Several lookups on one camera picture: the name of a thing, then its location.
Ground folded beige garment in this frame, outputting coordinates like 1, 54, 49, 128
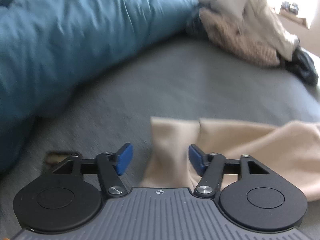
199, 0, 299, 61

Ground black smartphone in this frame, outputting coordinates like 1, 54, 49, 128
44, 151, 79, 166

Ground beige zip hoodie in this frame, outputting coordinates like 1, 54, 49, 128
140, 117, 319, 202

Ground grey-blue bed blanket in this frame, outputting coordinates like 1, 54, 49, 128
1, 35, 319, 238

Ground dark clothes on windowsill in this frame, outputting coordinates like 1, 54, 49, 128
281, 2, 299, 15

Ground dark furry garment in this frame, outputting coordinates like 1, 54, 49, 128
284, 46, 319, 87

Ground blue duvet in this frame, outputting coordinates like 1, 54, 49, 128
1, 0, 197, 172

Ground checked pink cloth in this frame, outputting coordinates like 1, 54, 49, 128
199, 9, 280, 67

